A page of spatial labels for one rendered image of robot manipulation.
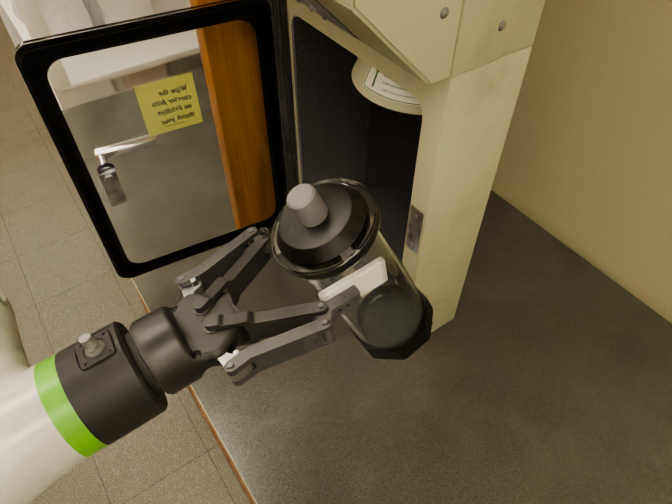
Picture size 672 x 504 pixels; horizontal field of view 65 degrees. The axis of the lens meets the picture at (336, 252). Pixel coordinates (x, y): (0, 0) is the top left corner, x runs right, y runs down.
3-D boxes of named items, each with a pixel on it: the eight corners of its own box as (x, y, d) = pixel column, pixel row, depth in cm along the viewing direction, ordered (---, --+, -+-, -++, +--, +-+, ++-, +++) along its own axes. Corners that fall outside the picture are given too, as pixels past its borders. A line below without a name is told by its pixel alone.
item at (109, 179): (128, 204, 74) (116, 172, 70) (112, 209, 74) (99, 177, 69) (125, 196, 75) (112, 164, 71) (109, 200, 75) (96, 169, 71)
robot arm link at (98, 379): (103, 389, 52) (127, 465, 46) (35, 322, 44) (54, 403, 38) (159, 357, 54) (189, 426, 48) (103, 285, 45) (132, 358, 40)
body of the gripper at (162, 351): (142, 373, 41) (245, 313, 44) (115, 307, 47) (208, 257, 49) (178, 416, 47) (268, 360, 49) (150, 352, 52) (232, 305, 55)
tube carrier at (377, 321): (399, 266, 69) (335, 160, 53) (453, 319, 62) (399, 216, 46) (336, 319, 68) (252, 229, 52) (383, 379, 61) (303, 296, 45)
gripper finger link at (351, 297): (306, 311, 47) (323, 333, 45) (353, 283, 48) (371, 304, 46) (310, 321, 48) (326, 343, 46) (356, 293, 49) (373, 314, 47)
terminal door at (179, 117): (290, 220, 95) (269, -7, 66) (120, 281, 86) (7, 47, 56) (288, 218, 96) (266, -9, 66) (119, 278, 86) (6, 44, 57)
